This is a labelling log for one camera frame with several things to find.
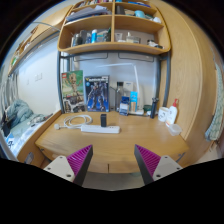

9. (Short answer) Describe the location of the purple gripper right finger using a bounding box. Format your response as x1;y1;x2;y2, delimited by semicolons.
134;145;182;185

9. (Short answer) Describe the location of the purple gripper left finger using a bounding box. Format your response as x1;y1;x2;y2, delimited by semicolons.
44;145;93;186

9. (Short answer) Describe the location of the wooden desk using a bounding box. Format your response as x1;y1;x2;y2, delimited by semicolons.
35;111;188;173

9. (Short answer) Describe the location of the clear plastic container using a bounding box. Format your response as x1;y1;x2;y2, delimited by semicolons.
168;124;182;136

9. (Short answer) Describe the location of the white power strip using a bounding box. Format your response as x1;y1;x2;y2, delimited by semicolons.
81;125;120;134

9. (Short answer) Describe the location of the white desk lamp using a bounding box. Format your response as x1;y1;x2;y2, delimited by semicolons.
107;62;145;116

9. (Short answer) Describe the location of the white lotion pump bottle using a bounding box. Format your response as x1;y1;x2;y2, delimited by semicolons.
166;99;178;126

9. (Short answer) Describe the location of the black electric shaver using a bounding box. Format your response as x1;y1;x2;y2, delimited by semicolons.
150;98;159;119

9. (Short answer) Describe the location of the bed with green bedding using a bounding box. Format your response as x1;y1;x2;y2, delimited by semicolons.
0;99;52;157

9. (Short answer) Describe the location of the small blue box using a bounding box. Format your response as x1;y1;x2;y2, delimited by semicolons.
119;96;129;116

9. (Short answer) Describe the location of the green hanging towel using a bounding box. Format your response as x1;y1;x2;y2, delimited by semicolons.
204;63;224;142

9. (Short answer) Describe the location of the blue robot model box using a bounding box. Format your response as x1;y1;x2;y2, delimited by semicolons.
84;75;109;112

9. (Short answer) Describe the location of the green Groot toy box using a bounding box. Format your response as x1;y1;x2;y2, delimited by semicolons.
62;70;85;113

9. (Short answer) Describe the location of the wooden wardrobe side panel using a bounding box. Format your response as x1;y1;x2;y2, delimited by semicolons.
151;0;221;167

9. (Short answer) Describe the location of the white coiled power cable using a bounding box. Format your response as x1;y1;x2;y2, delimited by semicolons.
54;114;94;131

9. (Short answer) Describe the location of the wooden wall shelf unit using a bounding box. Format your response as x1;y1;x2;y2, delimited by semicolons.
58;0;171;55

